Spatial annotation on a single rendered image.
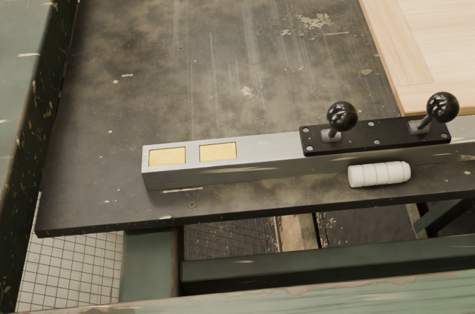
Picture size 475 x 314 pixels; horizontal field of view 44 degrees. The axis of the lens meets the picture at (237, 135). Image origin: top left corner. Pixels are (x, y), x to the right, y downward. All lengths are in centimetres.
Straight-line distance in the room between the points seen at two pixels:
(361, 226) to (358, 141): 236
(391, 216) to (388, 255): 217
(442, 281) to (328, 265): 17
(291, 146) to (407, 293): 25
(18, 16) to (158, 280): 50
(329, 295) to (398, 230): 228
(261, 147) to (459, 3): 50
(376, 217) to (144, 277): 237
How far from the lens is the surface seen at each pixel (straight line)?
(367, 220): 313
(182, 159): 80
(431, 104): 72
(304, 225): 212
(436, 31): 106
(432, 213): 253
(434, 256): 83
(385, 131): 82
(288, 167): 80
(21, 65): 92
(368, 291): 67
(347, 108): 69
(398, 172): 80
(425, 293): 68
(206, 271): 80
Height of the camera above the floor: 191
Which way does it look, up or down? 23 degrees down
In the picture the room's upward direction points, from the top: 72 degrees counter-clockwise
